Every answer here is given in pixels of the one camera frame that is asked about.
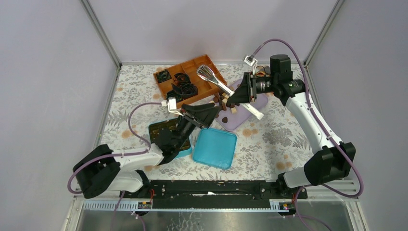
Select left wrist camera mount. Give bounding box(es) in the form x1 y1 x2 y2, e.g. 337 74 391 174
161 97 183 116

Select rolled dark green tie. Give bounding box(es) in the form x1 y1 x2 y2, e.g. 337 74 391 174
166 90 183 103

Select rolled dark patterned tie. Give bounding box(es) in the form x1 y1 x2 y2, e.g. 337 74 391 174
171 83 198 99

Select orange grey cloth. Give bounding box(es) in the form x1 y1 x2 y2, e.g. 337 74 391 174
255 65 271 77

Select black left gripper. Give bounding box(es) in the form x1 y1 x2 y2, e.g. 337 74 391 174
174 103 219 150

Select teal box lid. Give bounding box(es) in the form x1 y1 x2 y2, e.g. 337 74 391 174
192 128 237 170

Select rolled dark floral tie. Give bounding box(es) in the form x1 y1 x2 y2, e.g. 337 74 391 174
154 69 172 83

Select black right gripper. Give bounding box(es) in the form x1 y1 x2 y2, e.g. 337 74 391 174
227 72 277 104

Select pile of assorted chocolates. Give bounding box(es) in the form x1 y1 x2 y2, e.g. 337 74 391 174
209 92 237 117

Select wooden compartment tray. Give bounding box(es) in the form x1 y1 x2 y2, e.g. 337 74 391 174
153 54 227 108

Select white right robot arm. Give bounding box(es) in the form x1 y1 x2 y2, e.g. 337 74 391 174
228 54 356 198

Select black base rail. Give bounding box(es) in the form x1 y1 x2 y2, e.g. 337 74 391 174
124 180 307 209

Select lavender plastic tray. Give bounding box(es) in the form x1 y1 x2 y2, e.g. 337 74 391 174
215 94 268 132

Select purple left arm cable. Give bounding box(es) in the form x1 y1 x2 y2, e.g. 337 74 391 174
67 102 166 231

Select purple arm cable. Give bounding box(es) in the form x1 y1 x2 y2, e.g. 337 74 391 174
67 102 166 231
252 38 365 231

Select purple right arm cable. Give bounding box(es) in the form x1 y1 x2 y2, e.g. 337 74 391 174
252 38 365 231

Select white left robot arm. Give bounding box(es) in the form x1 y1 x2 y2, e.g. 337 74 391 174
67 103 220 199

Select metal serving tongs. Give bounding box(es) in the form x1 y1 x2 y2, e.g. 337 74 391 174
196 64 264 120

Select teal chocolate box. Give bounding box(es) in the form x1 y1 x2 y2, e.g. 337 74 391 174
148 118 195 164

